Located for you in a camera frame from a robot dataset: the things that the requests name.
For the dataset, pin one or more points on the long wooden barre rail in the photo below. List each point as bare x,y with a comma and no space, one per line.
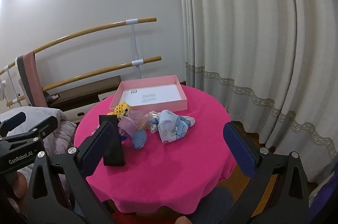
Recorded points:
145,20

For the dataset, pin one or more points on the dark wooden bench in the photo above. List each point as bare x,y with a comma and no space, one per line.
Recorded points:
87,89

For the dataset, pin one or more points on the white barre post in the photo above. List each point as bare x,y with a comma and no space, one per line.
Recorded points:
11,81
135,42

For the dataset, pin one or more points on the person's left hand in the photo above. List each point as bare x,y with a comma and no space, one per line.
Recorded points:
19,185

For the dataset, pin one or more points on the white drawer cabinet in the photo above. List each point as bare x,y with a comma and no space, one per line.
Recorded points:
81,111

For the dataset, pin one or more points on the royal blue knitted cloth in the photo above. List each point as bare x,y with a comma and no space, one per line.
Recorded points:
123,138

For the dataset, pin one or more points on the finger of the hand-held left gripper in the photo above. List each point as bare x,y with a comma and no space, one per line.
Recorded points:
13,120
43,125

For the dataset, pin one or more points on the pink round tablecloth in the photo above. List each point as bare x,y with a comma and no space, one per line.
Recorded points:
169,166

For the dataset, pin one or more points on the purple cloth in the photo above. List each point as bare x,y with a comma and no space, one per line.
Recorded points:
324,195

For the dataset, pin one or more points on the pink and grey towel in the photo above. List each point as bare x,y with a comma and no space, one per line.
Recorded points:
31,76

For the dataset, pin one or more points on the light blue sock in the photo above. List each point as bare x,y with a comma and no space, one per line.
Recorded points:
139,139

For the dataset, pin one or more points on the yellow crochet fish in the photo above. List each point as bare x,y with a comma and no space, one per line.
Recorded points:
122,108

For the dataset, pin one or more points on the pink cardboard box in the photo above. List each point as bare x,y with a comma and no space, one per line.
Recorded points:
163,105

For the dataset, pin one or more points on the cream curtain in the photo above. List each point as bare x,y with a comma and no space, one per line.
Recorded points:
237,28

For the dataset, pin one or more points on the pink organza bag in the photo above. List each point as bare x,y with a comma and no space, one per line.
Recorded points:
129,122

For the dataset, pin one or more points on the short wooden barre rail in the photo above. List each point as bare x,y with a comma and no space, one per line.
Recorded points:
151,58

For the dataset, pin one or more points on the grey quilted blanket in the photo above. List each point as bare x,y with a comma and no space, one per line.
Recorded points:
62,134

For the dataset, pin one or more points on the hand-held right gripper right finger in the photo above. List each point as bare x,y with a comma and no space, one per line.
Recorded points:
239,152

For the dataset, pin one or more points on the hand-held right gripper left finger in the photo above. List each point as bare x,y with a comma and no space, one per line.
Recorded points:
95,150

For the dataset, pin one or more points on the white paper sheet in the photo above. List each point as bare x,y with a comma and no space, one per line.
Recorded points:
163,93

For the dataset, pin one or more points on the clear plastic bag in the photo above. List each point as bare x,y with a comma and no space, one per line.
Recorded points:
153,117

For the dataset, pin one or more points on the person's blue jeans leg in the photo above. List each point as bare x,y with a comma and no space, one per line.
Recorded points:
219,203

